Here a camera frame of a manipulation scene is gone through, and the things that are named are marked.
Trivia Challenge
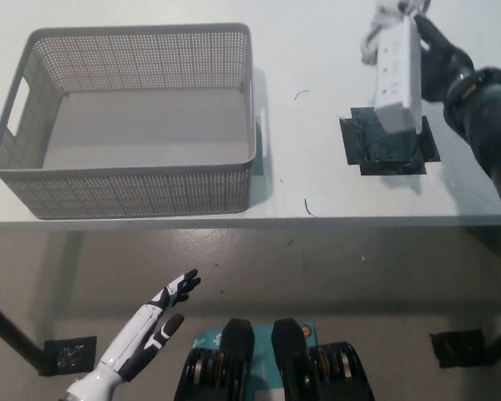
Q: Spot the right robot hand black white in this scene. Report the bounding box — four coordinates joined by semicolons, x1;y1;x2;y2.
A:
412;15;478;103

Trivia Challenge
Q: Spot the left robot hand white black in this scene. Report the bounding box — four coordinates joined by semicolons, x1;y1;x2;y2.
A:
95;268;203;383

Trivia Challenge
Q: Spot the white power strip with cord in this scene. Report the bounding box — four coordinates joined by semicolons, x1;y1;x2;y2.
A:
357;0;426;135

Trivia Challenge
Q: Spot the black floor tape patch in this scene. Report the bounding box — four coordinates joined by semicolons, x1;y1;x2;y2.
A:
428;329;486;369
38;335;98;377

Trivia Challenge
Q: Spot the black tape patch on table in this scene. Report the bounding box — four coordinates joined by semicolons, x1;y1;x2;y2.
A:
337;106;441;177

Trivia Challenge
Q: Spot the black table leg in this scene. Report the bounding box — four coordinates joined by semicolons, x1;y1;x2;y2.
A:
0;293;48;377

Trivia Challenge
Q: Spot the gray perforated plastic basket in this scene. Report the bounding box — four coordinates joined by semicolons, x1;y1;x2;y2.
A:
0;22;271;221

